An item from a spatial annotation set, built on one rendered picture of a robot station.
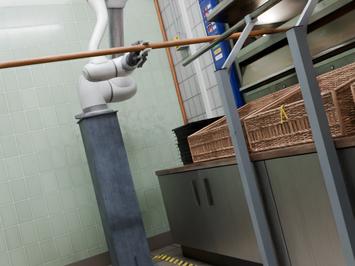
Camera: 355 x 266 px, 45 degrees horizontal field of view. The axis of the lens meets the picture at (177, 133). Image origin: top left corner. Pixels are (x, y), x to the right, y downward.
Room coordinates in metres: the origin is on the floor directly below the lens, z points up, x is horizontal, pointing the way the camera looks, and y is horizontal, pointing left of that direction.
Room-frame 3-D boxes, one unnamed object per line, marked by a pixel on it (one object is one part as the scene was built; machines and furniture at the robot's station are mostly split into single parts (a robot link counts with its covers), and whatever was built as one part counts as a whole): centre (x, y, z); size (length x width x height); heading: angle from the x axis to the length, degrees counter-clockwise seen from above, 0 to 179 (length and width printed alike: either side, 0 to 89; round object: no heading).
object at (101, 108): (2.66, 0.48, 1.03); 0.22 x 0.18 x 0.06; 114
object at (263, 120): (1.73, -0.62, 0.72); 0.56 x 0.49 x 0.28; 24
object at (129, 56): (2.23, 0.12, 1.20); 0.09 x 0.07 x 0.08; 25
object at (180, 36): (3.20, -0.19, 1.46); 0.10 x 0.07 x 0.10; 25
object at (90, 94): (2.68, 0.45, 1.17); 0.18 x 0.16 x 0.22; 128
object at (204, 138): (2.26, -0.37, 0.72); 0.56 x 0.49 x 0.28; 23
